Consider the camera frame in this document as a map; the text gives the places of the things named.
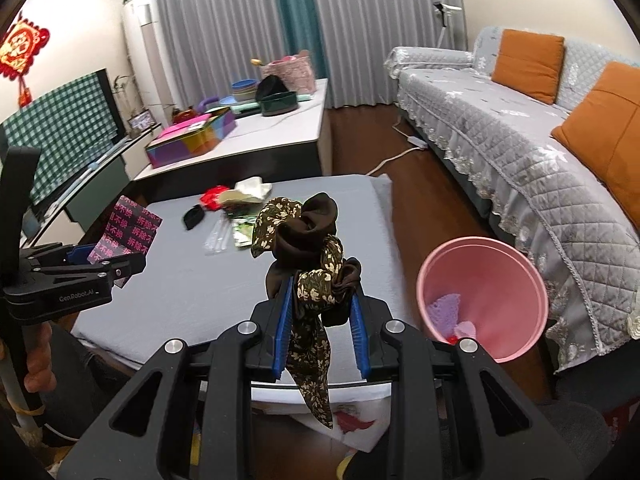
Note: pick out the white floor lamp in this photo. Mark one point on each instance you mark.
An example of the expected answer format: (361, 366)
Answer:
(440, 10)

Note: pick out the bamboo plant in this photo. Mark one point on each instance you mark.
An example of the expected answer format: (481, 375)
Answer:
(124, 97)

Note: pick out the black television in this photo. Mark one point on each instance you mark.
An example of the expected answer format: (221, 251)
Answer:
(114, 110)

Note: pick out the white foam net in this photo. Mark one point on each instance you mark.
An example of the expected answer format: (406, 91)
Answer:
(467, 331)

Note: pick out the black hair band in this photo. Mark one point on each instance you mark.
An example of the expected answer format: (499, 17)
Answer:
(194, 217)

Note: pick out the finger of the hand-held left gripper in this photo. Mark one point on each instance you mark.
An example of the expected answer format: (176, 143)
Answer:
(85, 254)
(127, 266)

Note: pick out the brown floral scarf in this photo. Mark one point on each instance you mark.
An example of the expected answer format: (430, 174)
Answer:
(305, 240)

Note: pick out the green packet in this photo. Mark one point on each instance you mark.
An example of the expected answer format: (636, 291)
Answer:
(245, 232)

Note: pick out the clear plastic wrapper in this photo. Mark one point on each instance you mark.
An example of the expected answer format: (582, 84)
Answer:
(217, 237)

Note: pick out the teal curtain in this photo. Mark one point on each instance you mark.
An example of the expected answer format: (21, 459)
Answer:
(295, 15)

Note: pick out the pink quilted bag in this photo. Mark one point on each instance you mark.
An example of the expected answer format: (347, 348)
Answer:
(295, 75)

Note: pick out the dark green round tin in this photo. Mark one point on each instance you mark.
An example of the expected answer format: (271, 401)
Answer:
(277, 105)

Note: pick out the grey curtain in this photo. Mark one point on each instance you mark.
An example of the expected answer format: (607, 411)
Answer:
(385, 25)
(210, 25)

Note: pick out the stack of coloured bowls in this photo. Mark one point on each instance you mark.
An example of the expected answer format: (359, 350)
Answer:
(245, 90)

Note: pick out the white tissue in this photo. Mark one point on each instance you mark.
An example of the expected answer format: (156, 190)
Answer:
(252, 187)

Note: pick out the small red plastic bag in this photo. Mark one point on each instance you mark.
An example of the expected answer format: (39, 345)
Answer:
(212, 196)

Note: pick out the white standing air conditioner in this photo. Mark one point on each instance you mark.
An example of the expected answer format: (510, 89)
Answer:
(150, 60)

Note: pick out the white power strip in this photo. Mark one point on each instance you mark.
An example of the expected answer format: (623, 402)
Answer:
(416, 141)

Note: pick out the person's left hand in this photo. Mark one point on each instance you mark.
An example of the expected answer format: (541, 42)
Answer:
(41, 367)

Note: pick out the white rod blue tip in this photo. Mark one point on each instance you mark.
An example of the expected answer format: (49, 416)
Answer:
(95, 165)

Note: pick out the small photo frame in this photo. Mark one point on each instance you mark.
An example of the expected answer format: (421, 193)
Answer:
(141, 121)

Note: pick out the colourful rectangular box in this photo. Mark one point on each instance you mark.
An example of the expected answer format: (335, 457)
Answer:
(185, 150)

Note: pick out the white and green TV cabinet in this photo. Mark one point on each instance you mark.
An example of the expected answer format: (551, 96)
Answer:
(95, 200)

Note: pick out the white top coffee table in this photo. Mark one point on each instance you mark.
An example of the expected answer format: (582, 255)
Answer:
(280, 130)

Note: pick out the pink plastic bin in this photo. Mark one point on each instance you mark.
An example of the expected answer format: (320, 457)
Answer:
(500, 285)

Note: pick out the white printed storage box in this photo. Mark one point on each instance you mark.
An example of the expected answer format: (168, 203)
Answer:
(360, 425)

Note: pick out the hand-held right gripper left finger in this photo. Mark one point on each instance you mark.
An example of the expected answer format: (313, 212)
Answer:
(282, 340)

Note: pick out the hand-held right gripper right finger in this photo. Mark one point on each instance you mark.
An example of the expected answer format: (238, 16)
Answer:
(361, 345)

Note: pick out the orange cushion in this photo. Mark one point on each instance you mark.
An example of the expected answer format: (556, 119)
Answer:
(605, 135)
(527, 65)

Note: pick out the dark red teapot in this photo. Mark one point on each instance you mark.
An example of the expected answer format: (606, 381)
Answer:
(182, 115)

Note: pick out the grey quilted sofa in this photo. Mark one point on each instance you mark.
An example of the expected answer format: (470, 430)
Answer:
(500, 135)

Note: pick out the dark grey chair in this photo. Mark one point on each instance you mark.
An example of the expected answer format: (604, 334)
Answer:
(575, 435)

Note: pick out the red knot wall decoration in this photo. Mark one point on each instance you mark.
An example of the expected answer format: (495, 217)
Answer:
(20, 50)

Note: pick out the maroon patterned packet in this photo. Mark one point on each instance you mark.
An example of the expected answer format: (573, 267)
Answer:
(132, 225)

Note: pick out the purple foam net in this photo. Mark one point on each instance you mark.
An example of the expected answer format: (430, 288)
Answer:
(442, 310)

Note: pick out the beige paper wrapper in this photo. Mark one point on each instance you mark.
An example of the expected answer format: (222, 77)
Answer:
(235, 199)

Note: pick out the green checkered cloth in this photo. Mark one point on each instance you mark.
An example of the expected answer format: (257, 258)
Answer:
(60, 125)

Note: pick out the person's leg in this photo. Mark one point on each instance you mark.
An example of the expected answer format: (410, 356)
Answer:
(85, 365)

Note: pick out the light blue plate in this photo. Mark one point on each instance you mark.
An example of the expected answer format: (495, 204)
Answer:
(227, 101)

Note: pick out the pink card sheet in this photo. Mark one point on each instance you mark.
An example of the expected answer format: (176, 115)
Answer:
(185, 125)

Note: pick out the mint green tray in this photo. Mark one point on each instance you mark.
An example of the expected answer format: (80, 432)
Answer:
(302, 96)

